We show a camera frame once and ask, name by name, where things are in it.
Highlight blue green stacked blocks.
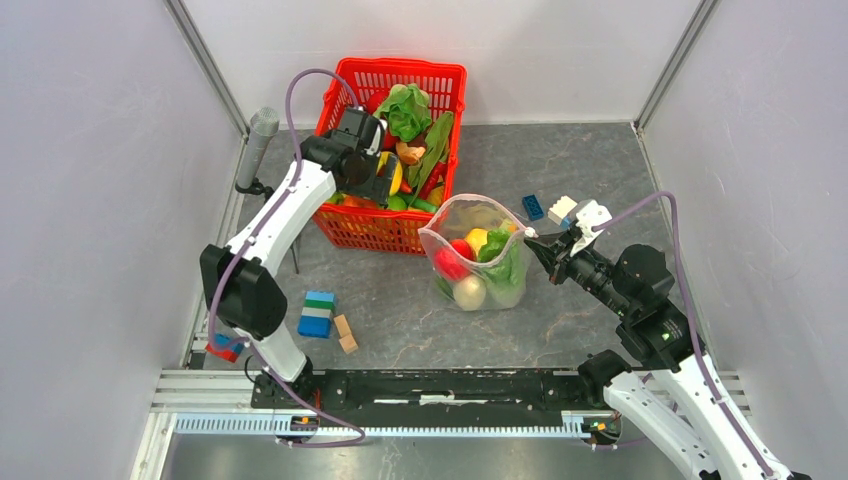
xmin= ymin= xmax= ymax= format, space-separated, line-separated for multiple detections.
xmin=297 ymin=291 xmax=337 ymax=339

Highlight green romaine lettuce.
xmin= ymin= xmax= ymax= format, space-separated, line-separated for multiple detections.
xmin=477 ymin=220 xmax=527 ymax=309

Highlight yellow banana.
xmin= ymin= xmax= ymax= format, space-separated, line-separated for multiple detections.
xmin=377 ymin=151 xmax=403 ymax=196

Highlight red blue toy block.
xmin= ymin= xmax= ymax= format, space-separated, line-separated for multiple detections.
xmin=205 ymin=333 xmax=245 ymax=364

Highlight white radish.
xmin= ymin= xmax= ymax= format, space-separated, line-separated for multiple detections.
xmin=452 ymin=275 xmax=487 ymax=311

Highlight red tomato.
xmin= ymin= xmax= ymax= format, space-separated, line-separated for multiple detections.
xmin=433 ymin=239 xmax=476 ymax=282

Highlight grey microphone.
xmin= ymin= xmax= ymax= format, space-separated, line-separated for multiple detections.
xmin=235 ymin=107 xmax=280 ymax=193

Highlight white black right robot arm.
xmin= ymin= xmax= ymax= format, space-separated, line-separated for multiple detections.
xmin=525 ymin=231 xmax=804 ymax=479

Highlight dark blue toy block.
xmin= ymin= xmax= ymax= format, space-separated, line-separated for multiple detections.
xmin=521 ymin=195 xmax=545 ymax=221

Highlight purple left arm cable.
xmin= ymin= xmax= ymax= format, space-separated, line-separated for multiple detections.
xmin=206 ymin=68 xmax=367 ymax=448

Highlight yellow lemon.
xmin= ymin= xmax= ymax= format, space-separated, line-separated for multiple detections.
xmin=464 ymin=228 xmax=489 ymax=255

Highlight small wooden block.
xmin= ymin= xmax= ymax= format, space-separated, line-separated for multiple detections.
xmin=334 ymin=315 xmax=352 ymax=338
xmin=339 ymin=334 xmax=359 ymax=354

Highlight red plastic basket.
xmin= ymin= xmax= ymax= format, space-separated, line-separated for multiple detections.
xmin=312 ymin=57 xmax=467 ymax=255

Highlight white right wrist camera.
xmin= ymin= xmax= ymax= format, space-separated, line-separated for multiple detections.
xmin=569 ymin=199 xmax=612 ymax=256

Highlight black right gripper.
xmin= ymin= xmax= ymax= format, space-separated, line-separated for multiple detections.
xmin=523 ymin=225 xmax=633 ymax=316

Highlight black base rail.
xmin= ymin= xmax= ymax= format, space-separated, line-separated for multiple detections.
xmin=293 ymin=368 xmax=608 ymax=429

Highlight white blue toy block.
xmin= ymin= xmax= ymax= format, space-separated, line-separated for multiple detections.
xmin=547 ymin=195 xmax=578 ymax=230

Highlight clear zip top bag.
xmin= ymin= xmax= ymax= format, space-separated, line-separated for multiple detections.
xmin=418 ymin=194 xmax=530 ymax=312

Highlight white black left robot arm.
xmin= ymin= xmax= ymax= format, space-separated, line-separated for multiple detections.
xmin=200 ymin=107 xmax=398 ymax=408

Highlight green leafy vegetable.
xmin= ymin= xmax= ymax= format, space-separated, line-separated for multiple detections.
xmin=373 ymin=83 xmax=433 ymax=142

